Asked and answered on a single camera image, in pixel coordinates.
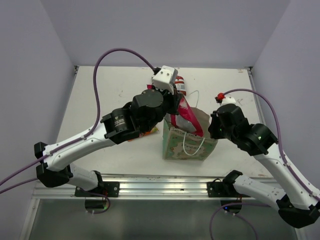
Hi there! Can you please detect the pink Real crisps bag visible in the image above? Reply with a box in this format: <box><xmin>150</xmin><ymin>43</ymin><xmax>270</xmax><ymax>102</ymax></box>
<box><xmin>147</xmin><ymin>84</ymin><xmax>204</xmax><ymax>137</ymax></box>

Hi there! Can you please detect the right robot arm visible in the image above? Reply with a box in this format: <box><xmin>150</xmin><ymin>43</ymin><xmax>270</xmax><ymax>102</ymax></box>
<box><xmin>208</xmin><ymin>103</ymin><xmax>320</xmax><ymax>229</ymax></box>

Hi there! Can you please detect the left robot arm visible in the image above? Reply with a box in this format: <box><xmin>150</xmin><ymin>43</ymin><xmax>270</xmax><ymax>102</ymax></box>
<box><xmin>34</xmin><ymin>89</ymin><xmax>183</xmax><ymax>197</ymax></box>

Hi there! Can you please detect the green printed paper bag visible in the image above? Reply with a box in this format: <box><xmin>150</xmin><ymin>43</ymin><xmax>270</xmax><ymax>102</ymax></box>
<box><xmin>162</xmin><ymin>106</ymin><xmax>218</xmax><ymax>161</ymax></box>

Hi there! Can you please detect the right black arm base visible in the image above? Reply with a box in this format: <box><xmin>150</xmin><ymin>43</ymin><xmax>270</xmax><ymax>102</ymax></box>
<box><xmin>206</xmin><ymin>178</ymin><xmax>235</xmax><ymax>198</ymax></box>

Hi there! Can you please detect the red orange snack bag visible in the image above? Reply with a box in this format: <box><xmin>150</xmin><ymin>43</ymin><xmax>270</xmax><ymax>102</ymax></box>
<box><xmin>150</xmin><ymin>74</ymin><xmax>188</xmax><ymax>97</ymax></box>

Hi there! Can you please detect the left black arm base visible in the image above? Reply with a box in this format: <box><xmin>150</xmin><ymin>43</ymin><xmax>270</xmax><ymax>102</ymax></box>
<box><xmin>74</xmin><ymin>181</ymin><xmax>120</xmax><ymax>198</ymax></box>

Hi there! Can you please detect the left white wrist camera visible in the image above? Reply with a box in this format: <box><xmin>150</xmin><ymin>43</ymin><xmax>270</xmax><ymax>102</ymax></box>
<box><xmin>152</xmin><ymin>65</ymin><xmax>178</xmax><ymax>95</ymax></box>

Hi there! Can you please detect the aluminium rail frame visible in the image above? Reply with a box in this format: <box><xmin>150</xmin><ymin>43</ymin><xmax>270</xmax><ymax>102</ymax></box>
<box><xmin>32</xmin><ymin>172</ymin><xmax>287</xmax><ymax>201</ymax></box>

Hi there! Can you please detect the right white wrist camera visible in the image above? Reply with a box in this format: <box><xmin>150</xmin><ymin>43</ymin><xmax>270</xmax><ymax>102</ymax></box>
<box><xmin>220</xmin><ymin>95</ymin><xmax>236</xmax><ymax>107</ymax></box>

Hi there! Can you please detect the orange Fox's candy bag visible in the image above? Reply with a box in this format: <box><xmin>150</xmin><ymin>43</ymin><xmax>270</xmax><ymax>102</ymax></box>
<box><xmin>138</xmin><ymin>126</ymin><xmax>159</xmax><ymax>138</ymax></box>

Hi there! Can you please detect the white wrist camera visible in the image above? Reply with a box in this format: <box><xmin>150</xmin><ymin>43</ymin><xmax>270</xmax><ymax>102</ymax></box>
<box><xmin>220</xmin><ymin>95</ymin><xmax>236</xmax><ymax>107</ymax></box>
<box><xmin>152</xmin><ymin>65</ymin><xmax>178</xmax><ymax>95</ymax></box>

